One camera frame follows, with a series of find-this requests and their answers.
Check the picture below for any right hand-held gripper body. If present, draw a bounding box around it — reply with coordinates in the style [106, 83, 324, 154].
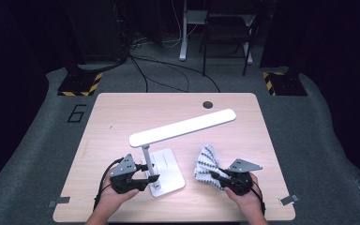
[221, 158, 263, 196]

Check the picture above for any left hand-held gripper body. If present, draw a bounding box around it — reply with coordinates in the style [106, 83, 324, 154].
[110, 153, 149, 195]

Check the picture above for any white grey patterned cloth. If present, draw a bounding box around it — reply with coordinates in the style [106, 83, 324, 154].
[193, 143, 233, 191]

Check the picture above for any white desk lamp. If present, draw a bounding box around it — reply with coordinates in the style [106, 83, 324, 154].
[128, 108, 237, 199]

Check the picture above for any person's right hand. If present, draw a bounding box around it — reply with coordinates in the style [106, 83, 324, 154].
[224, 172, 266, 219]

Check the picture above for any person's left hand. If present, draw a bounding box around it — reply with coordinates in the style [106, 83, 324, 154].
[97, 170, 140, 218]

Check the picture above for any grey tape strip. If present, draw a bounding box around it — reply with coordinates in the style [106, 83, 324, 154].
[278, 194, 300, 206]
[47, 196, 71, 208]

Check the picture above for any black yellow striped stand base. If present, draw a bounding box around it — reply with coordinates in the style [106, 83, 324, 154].
[56, 69, 103, 98]
[262, 70, 308, 97]

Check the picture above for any black equipment rack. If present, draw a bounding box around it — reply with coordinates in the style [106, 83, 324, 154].
[63, 0, 129, 65]

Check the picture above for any black folding chair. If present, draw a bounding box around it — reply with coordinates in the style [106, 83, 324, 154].
[199, 8, 259, 78]

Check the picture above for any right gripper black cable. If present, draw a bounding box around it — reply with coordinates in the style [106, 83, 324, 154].
[251, 179, 267, 217]

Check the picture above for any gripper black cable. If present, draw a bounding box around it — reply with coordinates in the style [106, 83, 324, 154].
[93, 157, 125, 212]
[251, 179, 267, 217]

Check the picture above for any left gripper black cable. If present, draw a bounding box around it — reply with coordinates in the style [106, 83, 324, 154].
[93, 157, 125, 212]

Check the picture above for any black floor cable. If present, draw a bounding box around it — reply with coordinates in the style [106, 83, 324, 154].
[127, 55, 149, 94]
[130, 54, 221, 94]

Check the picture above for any white table frame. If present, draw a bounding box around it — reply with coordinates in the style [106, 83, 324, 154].
[178, 0, 254, 65]

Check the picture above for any white hanging cable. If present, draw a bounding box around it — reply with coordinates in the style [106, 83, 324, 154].
[161, 0, 200, 49]

